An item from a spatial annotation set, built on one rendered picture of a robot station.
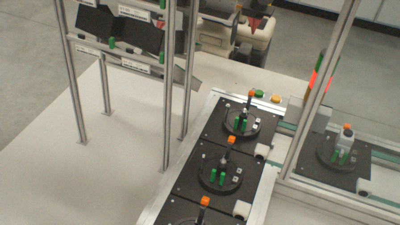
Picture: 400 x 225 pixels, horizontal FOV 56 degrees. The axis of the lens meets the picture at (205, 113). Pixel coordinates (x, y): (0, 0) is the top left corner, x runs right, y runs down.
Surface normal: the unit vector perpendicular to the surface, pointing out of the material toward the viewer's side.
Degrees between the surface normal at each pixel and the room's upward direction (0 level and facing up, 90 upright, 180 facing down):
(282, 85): 0
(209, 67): 0
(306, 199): 90
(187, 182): 0
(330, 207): 90
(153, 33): 65
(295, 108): 90
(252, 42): 90
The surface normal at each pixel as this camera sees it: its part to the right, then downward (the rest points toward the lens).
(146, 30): -0.41, 0.20
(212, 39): -0.34, 0.72
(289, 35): 0.10, -0.73
